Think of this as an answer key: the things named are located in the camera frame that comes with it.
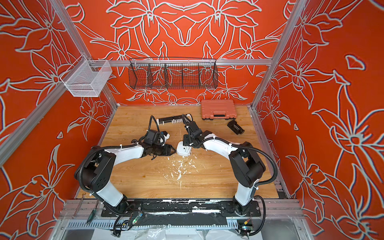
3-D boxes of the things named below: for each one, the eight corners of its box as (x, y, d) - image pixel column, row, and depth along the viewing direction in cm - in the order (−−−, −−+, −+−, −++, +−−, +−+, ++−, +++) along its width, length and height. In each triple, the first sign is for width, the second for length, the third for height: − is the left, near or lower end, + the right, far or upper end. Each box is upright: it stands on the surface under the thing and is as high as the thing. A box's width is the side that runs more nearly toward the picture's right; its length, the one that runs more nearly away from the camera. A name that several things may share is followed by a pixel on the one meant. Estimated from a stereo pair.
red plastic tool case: (202, 120, 111) (202, 116, 108) (200, 103, 124) (201, 99, 120) (236, 120, 111) (237, 116, 107) (231, 103, 124) (233, 99, 120)
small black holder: (236, 136, 103) (237, 134, 101) (226, 124, 110) (227, 122, 108) (244, 132, 105) (245, 130, 103) (233, 121, 112) (234, 119, 110)
